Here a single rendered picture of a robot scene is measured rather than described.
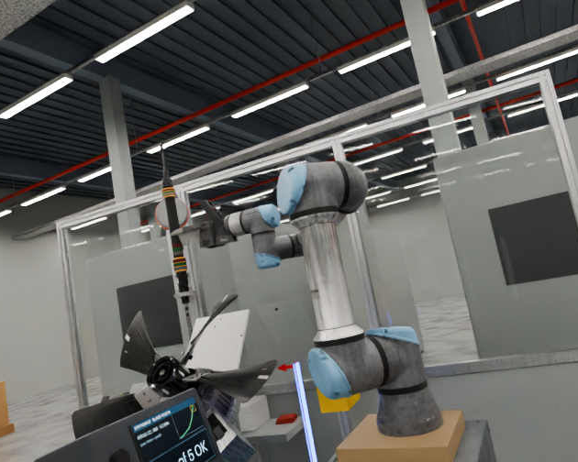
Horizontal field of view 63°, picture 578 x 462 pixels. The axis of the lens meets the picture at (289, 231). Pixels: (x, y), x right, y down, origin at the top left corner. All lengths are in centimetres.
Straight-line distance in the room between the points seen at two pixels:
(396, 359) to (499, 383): 100
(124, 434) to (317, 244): 55
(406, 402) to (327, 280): 32
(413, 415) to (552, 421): 104
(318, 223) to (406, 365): 37
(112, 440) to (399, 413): 64
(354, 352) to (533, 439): 119
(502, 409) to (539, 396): 14
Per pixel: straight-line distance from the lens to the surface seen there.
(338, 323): 106
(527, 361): 207
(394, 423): 115
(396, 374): 113
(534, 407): 210
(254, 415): 216
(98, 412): 176
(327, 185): 108
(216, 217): 153
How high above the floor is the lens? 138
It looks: 8 degrees up
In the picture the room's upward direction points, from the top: 11 degrees counter-clockwise
